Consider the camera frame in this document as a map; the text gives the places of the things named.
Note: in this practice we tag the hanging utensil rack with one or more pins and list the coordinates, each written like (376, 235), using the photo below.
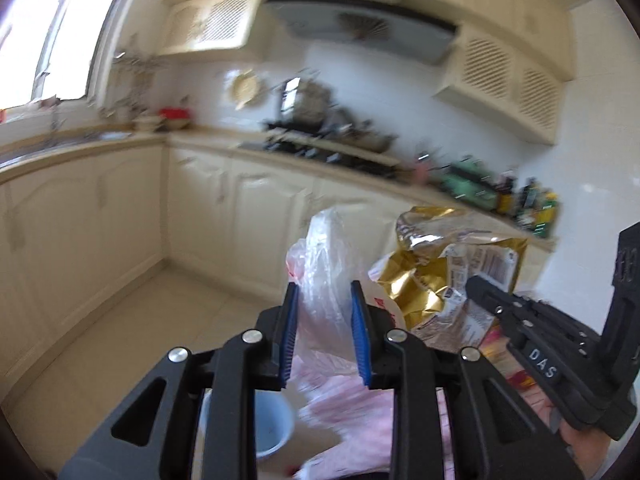
(134, 72)

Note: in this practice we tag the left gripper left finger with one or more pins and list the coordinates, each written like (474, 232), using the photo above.
(195, 403)

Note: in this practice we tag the green electric cooker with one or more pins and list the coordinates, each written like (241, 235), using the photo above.
(469, 180)

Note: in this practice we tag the steel kitchen sink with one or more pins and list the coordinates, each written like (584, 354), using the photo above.
(12, 157)

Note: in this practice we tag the stainless steel steamer pot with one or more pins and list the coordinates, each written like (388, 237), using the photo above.
(304, 101)

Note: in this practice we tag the dark soy sauce bottle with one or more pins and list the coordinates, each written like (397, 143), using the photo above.
(505, 193)

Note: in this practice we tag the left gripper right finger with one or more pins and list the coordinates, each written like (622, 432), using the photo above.
(451, 405)

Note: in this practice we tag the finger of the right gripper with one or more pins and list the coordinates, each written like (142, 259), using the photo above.
(515, 319)

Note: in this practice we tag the pink chopstick holder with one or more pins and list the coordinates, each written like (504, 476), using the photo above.
(422, 170)

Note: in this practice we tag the steel wok with lid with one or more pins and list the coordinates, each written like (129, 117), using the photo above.
(363, 135)

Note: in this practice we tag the red box on counter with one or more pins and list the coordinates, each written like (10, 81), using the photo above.
(175, 118)

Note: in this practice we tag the gold foil snack bag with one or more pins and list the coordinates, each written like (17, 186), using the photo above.
(438, 250)

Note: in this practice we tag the kitchen window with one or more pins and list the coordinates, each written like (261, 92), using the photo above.
(47, 48)

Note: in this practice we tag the clear plastic bag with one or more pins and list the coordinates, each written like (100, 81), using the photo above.
(323, 265)

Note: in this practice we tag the cream lower cabinets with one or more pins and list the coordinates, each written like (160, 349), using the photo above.
(85, 222)

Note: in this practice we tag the green condiment bottle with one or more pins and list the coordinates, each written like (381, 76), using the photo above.
(544, 214)

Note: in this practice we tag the blue plastic trash bucket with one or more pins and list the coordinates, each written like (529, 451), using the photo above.
(274, 424)

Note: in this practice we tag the person's right hand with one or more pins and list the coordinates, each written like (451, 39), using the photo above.
(590, 446)

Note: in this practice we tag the yellow round steamer tray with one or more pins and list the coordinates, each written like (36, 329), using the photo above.
(244, 87)

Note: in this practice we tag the black gas stove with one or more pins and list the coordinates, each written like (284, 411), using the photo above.
(317, 148)

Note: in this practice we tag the cream cabinets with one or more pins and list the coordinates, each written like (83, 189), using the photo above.
(506, 60)
(85, 222)

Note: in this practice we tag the pink checkered tablecloth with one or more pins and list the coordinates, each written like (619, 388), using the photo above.
(363, 419)

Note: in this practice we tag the cream upper cabinets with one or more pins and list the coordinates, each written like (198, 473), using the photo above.
(506, 60)

